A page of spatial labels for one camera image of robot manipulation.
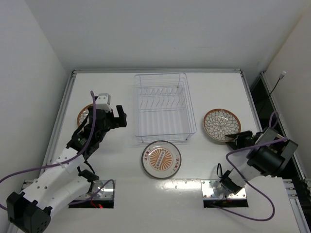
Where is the floral brown-rim plate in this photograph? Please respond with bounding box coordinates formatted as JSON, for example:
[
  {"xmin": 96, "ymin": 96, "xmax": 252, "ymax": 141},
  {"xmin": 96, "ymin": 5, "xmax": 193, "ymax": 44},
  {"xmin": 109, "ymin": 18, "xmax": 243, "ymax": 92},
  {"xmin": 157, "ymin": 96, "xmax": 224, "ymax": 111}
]
[
  {"xmin": 203, "ymin": 109, "xmax": 241, "ymax": 143},
  {"xmin": 76, "ymin": 104, "xmax": 93, "ymax": 126}
]

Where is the glass plate orange sunburst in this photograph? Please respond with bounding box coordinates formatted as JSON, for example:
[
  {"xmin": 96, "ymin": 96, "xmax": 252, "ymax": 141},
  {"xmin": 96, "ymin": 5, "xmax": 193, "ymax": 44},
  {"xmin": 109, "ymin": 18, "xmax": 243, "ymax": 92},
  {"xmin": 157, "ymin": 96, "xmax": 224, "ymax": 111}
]
[{"xmin": 141, "ymin": 140, "xmax": 182, "ymax": 180}]

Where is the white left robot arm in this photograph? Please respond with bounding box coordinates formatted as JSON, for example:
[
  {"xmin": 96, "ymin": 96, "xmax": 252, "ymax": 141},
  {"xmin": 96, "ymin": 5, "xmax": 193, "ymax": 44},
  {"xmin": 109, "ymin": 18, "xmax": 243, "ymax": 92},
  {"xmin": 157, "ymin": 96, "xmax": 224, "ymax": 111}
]
[{"xmin": 6, "ymin": 105, "xmax": 127, "ymax": 233}]

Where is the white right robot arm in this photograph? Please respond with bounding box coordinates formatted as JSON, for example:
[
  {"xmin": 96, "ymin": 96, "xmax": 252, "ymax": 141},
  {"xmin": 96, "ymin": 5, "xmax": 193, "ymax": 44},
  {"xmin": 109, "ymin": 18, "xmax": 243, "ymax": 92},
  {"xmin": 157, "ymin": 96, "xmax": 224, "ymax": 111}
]
[{"xmin": 218, "ymin": 127, "xmax": 298, "ymax": 195}]

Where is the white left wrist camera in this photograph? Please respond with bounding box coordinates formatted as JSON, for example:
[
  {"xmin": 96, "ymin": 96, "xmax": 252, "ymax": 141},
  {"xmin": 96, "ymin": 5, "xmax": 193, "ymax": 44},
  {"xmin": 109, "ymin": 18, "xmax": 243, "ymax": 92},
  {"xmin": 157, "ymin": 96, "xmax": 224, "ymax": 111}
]
[{"xmin": 95, "ymin": 93, "xmax": 112, "ymax": 113}]

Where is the white wire dish rack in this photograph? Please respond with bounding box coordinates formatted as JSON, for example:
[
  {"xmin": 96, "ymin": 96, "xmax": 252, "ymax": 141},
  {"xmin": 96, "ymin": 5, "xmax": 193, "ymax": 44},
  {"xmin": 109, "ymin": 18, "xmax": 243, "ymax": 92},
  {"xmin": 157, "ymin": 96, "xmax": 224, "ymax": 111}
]
[{"xmin": 134, "ymin": 72, "xmax": 197, "ymax": 143}]

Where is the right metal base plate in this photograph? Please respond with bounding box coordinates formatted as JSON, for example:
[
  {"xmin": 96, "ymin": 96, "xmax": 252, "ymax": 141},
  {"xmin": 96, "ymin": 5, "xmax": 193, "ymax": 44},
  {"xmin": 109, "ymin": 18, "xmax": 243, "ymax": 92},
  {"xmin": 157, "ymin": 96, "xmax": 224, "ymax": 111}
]
[{"xmin": 201, "ymin": 180, "xmax": 247, "ymax": 200}]

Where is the metal base plate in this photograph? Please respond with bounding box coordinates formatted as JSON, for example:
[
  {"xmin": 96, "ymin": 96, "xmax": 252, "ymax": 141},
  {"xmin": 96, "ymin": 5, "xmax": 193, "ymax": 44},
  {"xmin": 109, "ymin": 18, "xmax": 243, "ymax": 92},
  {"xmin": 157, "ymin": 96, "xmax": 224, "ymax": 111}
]
[
  {"xmin": 201, "ymin": 180, "xmax": 247, "ymax": 200},
  {"xmin": 91, "ymin": 180, "xmax": 114, "ymax": 200}
]

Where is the aluminium frame rail right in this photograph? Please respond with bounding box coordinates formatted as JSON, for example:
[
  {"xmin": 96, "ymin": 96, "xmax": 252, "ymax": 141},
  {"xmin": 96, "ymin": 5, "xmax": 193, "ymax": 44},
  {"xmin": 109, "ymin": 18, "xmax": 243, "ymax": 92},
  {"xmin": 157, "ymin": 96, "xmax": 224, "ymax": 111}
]
[{"xmin": 259, "ymin": 72, "xmax": 311, "ymax": 233}]

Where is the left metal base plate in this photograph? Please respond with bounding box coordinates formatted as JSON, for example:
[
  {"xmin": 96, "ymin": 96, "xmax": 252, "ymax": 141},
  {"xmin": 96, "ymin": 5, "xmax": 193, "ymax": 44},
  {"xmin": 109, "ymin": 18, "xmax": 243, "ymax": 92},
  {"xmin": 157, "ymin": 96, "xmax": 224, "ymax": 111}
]
[{"xmin": 91, "ymin": 180, "xmax": 114, "ymax": 200}]

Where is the black wall cable white plug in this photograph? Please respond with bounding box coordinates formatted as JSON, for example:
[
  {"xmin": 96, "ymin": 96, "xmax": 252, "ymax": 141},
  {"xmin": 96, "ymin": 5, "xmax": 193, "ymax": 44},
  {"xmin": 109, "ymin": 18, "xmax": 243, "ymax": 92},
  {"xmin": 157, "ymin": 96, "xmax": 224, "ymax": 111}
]
[{"xmin": 268, "ymin": 71, "xmax": 287, "ymax": 98}]

